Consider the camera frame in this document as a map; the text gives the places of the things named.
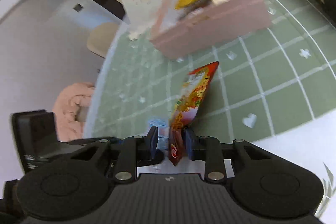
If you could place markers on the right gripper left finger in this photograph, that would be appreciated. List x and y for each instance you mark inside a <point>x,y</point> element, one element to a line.
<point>134,150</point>

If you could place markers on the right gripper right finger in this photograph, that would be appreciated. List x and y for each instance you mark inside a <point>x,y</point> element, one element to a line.
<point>209,150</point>

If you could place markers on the red snack packet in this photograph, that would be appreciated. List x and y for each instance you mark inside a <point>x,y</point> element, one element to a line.
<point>193,92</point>

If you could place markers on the pink blanket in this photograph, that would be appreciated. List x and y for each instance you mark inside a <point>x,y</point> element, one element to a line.
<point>67,105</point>

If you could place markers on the green grid tablecloth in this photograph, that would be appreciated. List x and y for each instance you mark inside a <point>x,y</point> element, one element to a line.
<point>268,82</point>

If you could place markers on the beige chair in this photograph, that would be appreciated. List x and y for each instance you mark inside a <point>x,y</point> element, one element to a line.
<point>101,37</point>

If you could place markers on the pink cardboard box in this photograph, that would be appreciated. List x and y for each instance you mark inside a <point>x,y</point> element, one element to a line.
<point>176,36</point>

